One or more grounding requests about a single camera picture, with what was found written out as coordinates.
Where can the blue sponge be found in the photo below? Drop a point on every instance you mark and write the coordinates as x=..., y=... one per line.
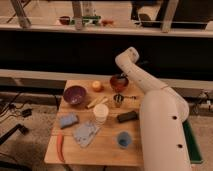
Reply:
x=68, y=120

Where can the light blue cloth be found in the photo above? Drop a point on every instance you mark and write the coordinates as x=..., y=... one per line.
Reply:
x=85, y=133

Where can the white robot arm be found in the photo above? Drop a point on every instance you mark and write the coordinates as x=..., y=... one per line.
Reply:
x=161, y=114

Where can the wooden stick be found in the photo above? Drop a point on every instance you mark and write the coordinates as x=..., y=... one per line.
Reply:
x=99, y=100

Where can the purple bowl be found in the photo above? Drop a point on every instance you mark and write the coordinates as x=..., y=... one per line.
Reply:
x=74, y=95

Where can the green background object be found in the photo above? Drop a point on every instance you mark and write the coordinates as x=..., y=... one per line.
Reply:
x=91, y=20

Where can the green plastic tray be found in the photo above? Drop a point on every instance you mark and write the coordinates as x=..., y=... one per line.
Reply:
x=193, y=148

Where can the blue plastic cup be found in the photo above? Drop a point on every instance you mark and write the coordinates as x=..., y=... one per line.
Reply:
x=123, y=139

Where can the dark red background bowl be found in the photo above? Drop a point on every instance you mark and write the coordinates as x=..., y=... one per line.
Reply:
x=64, y=20

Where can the black floor stand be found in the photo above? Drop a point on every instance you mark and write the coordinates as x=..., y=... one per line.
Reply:
x=24, y=130

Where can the orange round fruit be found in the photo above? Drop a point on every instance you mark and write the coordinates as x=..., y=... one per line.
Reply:
x=97, y=86

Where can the orange background object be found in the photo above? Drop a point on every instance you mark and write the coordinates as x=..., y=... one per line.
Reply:
x=107, y=22

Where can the white paper cup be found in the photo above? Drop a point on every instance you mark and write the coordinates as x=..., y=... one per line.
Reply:
x=101, y=112

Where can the metal measuring cup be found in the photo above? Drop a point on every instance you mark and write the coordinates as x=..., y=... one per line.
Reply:
x=119, y=98

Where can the black rectangular block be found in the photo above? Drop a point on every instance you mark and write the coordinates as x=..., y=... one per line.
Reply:
x=124, y=117

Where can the orange carrot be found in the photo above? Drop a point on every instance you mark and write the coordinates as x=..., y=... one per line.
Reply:
x=59, y=146

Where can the wooden table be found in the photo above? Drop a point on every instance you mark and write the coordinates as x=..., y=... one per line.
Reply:
x=103, y=150

